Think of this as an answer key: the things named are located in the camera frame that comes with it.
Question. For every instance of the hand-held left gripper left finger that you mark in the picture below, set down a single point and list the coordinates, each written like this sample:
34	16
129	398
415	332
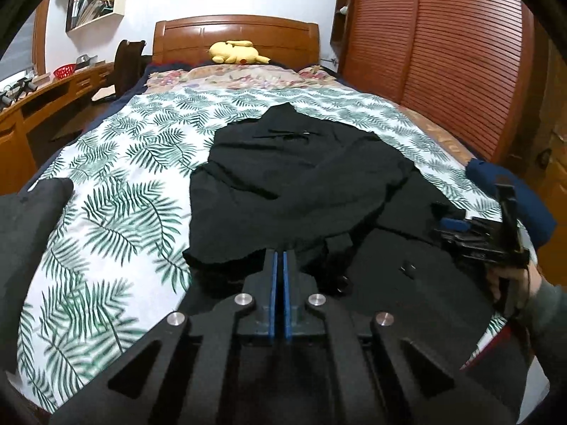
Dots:
271	301

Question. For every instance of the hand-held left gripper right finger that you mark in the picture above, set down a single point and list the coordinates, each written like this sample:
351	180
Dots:
289	301

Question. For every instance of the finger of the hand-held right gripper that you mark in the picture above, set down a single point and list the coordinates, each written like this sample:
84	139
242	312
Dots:
452	224
454	239

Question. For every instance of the black buttoned coat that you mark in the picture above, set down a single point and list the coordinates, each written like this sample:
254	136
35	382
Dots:
310	186

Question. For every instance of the person's right forearm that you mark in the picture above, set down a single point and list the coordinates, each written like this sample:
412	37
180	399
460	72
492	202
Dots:
547	318

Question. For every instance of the person's right hand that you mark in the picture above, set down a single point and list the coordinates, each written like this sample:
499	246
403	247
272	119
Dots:
534	281

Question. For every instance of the folded navy garment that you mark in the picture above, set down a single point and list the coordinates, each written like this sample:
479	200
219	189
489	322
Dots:
531	203

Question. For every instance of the brown patterned bed mat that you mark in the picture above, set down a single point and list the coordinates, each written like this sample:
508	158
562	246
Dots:
436	135

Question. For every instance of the wooden door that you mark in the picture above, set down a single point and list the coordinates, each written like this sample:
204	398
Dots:
551	150

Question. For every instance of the wooden slatted wardrobe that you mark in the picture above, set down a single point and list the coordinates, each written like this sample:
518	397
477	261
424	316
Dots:
443	53

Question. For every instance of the leaf print bedsheet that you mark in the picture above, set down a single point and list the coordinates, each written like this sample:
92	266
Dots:
133	186

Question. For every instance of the floral pillow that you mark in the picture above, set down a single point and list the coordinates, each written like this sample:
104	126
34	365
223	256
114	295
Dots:
248	77

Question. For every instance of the folded dark grey garment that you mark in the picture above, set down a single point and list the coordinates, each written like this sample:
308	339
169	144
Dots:
26	252

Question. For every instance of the navy bed sheet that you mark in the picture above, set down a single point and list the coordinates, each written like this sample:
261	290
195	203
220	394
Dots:
133	93

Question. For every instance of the yellow plush toy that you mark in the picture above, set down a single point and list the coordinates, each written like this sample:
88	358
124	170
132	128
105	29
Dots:
237	53

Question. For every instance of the wooden bed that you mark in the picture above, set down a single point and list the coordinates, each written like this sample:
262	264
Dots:
239	35

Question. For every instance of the dark wooden chair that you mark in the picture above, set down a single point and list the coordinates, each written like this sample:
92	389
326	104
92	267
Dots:
128	66

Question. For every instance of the wooden desk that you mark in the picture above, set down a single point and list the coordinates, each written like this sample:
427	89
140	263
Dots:
48	97

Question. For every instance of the grey metal pot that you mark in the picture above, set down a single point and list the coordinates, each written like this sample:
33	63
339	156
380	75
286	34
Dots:
85	61

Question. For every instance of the red basket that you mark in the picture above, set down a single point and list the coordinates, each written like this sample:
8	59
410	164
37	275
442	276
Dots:
63	71

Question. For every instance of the black tools on desk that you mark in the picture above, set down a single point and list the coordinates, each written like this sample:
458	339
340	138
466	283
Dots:
15	93

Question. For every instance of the black binder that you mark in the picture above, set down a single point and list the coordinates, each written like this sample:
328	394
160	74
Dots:
71	13

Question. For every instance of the grey window blind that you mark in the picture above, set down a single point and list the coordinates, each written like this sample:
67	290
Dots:
17	57

